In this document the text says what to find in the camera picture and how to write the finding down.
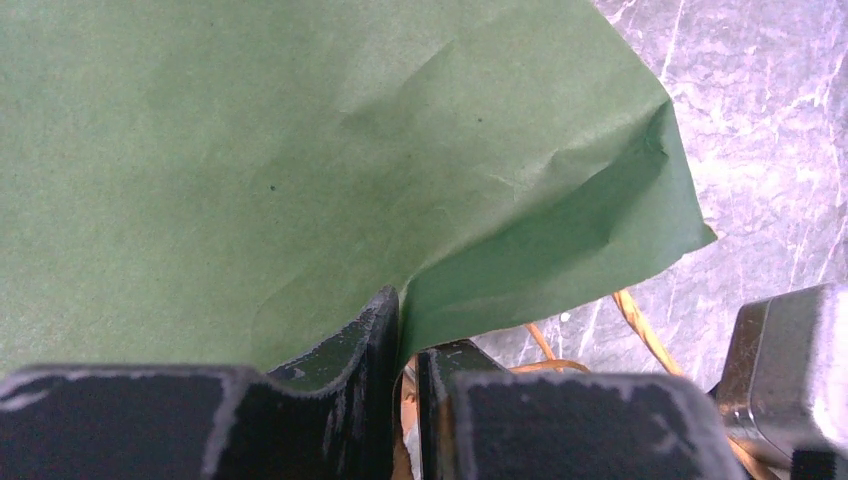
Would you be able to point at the green paper bag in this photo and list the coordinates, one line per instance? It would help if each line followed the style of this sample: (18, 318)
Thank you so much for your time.
(231, 182)

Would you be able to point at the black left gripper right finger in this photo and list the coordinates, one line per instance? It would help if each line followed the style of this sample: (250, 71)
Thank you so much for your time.
(479, 421)

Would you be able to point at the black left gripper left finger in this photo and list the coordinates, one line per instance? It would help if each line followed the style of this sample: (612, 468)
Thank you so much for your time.
(327, 414)

